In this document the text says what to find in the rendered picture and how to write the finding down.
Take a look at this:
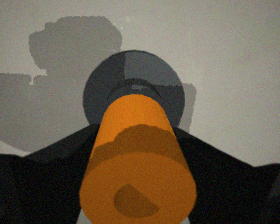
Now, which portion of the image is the orange knob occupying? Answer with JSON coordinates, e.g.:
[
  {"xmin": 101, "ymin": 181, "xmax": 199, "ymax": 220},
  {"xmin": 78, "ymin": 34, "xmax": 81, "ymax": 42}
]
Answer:
[{"xmin": 79, "ymin": 94, "xmax": 197, "ymax": 224}]

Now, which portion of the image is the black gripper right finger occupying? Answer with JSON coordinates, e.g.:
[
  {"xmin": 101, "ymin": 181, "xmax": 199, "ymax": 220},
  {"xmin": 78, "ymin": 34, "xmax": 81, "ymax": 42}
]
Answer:
[{"xmin": 171, "ymin": 127, "xmax": 280, "ymax": 224}]

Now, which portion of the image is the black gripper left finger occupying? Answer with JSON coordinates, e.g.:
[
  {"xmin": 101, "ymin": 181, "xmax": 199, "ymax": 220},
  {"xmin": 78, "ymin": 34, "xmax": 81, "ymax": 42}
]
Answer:
[{"xmin": 0, "ymin": 123, "xmax": 100, "ymax": 224}]

